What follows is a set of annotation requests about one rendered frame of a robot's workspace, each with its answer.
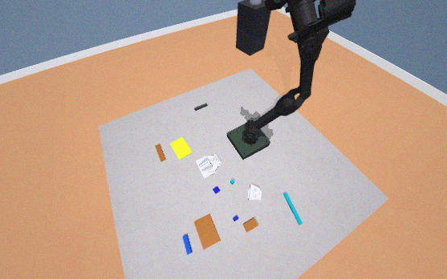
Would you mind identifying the brown rectangular block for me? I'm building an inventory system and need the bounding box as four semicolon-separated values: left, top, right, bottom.
243;218;258;232

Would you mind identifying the orange flat rectangular plate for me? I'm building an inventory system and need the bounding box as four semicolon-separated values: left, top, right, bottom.
194;214;220;250

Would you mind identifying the brown flat bar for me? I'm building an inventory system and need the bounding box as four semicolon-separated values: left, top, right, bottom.
156;144;165;161

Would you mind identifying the cyan flat bar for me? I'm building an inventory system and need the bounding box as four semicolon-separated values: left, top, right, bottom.
283;192;302;225

